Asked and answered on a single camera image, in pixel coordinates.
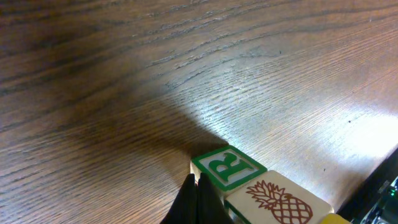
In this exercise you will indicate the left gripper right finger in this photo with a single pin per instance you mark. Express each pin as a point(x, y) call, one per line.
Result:
point(210, 209)

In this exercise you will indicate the green B block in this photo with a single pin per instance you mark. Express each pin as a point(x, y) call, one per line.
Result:
point(273, 198)

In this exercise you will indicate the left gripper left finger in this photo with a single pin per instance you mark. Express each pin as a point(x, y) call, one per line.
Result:
point(184, 207)

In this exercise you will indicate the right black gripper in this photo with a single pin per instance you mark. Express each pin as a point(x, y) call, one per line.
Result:
point(376, 199)

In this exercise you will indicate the wooden block red side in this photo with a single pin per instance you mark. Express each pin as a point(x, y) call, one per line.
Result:
point(228, 168)

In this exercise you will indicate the wooden block blue J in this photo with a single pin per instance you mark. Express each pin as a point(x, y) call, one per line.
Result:
point(333, 218)

